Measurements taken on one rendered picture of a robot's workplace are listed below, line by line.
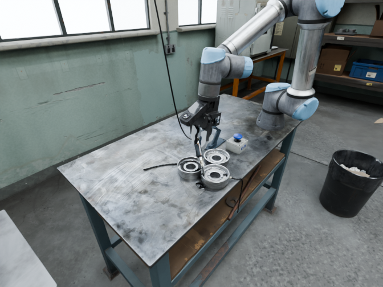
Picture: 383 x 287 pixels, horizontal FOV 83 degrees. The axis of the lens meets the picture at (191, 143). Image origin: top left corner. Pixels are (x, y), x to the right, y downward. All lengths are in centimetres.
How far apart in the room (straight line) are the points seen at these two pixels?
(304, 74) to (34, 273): 119
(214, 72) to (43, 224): 169
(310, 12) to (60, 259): 184
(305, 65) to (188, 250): 88
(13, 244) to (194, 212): 62
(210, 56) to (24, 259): 87
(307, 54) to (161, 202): 79
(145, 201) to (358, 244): 156
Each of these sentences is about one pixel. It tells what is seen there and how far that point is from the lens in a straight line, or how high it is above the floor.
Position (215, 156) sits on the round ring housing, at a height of 82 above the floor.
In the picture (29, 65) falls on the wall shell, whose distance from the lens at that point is 210.
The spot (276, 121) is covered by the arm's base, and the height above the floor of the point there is 85.
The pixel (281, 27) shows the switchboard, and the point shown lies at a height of 105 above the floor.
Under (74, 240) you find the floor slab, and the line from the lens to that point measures 182.
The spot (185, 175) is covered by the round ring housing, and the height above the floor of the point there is 82.
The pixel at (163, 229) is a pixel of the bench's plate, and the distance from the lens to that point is 70.
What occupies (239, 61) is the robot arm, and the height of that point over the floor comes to 120.
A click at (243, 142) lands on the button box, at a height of 85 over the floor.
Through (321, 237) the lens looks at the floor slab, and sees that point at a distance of 187.
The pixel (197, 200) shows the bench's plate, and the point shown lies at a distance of 76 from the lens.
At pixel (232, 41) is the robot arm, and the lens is 93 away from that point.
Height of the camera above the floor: 136
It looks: 32 degrees down
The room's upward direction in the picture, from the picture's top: straight up
